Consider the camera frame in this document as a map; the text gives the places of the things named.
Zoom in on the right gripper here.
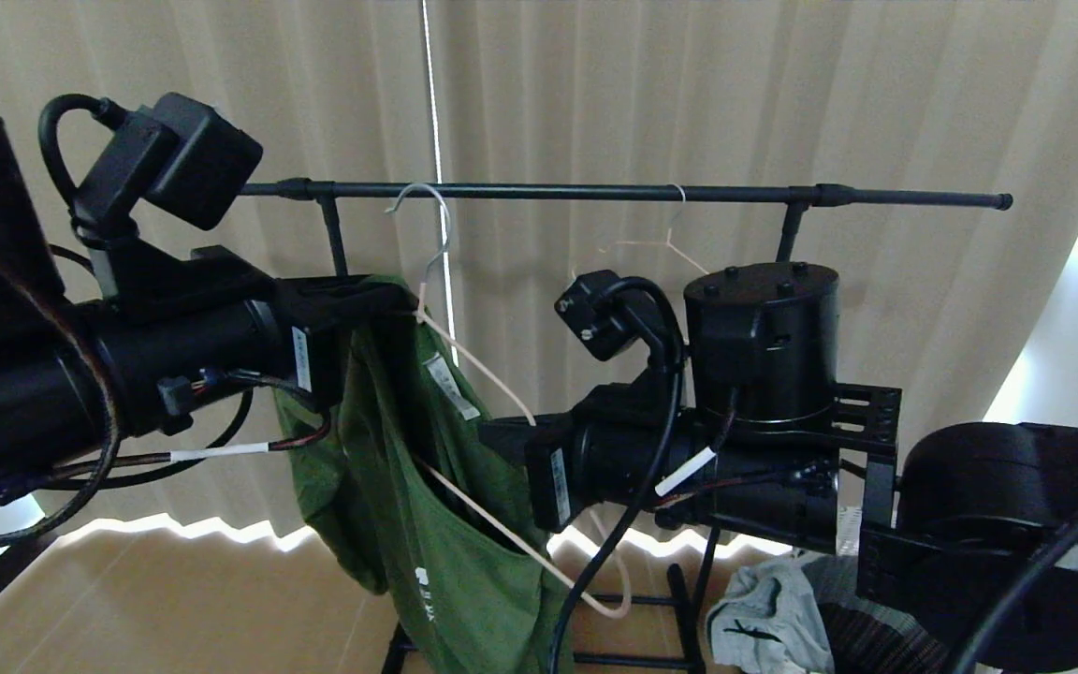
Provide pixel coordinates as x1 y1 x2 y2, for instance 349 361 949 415
524 410 710 536

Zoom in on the pink clothes hanger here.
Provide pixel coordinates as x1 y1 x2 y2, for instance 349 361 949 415
384 182 635 622
586 183 711 280

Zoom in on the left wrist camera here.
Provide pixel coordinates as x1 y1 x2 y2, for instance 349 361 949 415
70 91 266 302

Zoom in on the green long-sleeved shirt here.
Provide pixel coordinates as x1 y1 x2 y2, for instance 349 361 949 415
271 272 579 674

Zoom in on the black clothes rack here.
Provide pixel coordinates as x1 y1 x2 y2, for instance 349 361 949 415
240 177 1015 674

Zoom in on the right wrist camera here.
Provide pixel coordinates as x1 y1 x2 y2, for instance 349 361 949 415
553 269 685 422

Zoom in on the white laundry basket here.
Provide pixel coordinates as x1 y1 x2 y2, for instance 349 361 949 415
818 504 956 674

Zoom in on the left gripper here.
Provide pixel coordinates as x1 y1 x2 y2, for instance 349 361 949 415
93 277 354 438

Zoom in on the pale grey garment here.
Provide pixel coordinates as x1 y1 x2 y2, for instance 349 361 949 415
705 559 836 674

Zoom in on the beige curtain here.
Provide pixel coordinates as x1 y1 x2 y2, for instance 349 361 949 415
0 0 1078 564

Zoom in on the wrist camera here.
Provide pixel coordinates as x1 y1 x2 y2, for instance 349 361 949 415
70 91 266 302
553 269 685 422

